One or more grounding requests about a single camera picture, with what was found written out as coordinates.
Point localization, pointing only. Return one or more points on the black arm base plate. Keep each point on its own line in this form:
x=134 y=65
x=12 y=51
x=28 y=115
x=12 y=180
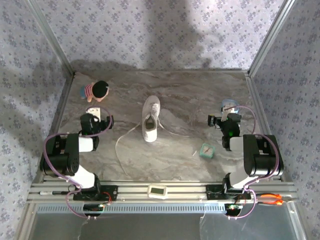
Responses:
x=112 y=192
x=212 y=192

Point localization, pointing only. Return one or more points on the grey metal panel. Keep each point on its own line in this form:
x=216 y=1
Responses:
x=150 y=227

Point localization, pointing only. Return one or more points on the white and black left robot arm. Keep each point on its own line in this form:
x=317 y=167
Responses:
x=60 y=155

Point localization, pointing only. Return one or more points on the aluminium side rail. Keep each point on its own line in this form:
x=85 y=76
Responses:
x=257 y=100
x=61 y=107

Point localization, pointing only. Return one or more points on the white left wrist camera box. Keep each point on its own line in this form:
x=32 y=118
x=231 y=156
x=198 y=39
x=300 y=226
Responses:
x=94 y=111

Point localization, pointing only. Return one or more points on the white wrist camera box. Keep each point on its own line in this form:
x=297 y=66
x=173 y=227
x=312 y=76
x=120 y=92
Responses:
x=226 y=111
x=94 y=111

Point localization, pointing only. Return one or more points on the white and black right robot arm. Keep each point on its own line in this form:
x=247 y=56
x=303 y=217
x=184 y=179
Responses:
x=262 y=155

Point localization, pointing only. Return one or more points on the small circuit board with LEDs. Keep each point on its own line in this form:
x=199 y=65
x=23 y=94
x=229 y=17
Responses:
x=92 y=207
x=233 y=207

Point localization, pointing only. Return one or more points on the doll with black hair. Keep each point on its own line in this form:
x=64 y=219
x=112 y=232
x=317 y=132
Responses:
x=100 y=88

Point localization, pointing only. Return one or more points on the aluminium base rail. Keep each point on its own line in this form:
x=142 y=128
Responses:
x=185 y=191

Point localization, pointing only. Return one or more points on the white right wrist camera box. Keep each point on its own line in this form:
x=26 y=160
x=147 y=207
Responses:
x=226 y=111

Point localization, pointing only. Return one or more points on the small teal square clock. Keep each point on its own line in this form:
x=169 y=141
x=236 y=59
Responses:
x=207 y=150

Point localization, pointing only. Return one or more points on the aluminium frame post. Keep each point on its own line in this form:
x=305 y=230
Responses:
x=55 y=42
x=270 y=37

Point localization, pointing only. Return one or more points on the light blue plastic box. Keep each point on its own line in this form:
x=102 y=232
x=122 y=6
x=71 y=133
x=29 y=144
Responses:
x=228 y=102

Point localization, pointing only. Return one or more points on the white shoelace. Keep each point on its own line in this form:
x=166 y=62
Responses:
x=155 y=108

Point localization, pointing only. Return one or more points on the white digital timer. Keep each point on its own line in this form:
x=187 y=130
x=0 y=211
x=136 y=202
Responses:
x=157 y=191

